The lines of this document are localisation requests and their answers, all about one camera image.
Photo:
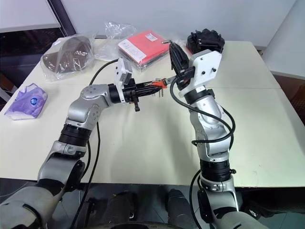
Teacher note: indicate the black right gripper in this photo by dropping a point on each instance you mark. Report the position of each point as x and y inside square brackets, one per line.
[186, 77]

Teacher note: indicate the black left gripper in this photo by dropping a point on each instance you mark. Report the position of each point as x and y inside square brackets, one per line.
[129, 94]

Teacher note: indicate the small orange-black tool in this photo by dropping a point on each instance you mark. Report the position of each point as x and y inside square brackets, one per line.
[160, 83]

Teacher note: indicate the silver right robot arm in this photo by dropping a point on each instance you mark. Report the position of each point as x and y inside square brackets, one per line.
[209, 114]

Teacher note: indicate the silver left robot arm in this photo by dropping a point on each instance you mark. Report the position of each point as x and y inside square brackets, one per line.
[81, 109]

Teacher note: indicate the black crumpled glove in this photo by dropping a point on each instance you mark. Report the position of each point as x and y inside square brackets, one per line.
[205, 40]

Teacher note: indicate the red flat packet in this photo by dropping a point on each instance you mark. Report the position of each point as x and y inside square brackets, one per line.
[143, 47]

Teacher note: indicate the empty clear plastic bag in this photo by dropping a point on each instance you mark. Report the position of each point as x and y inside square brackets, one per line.
[113, 35]

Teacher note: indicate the brown cap in plastic bag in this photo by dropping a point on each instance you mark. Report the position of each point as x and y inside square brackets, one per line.
[68, 56]

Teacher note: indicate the dark rounded shape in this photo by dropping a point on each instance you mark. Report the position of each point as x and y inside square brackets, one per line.
[122, 207]

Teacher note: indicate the purple face mask pack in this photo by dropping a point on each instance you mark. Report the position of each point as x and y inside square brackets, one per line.
[27, 102]

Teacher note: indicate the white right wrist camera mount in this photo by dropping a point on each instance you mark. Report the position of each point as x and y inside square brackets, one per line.
[206, 68]

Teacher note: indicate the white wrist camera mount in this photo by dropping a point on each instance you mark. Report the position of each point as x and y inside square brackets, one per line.
[122, 71]
[206, 68]

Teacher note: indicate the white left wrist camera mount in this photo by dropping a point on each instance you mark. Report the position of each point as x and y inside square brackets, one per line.
[122, 71]

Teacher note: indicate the white desk with dark frame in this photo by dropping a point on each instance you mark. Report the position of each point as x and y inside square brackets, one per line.
[31, 19]

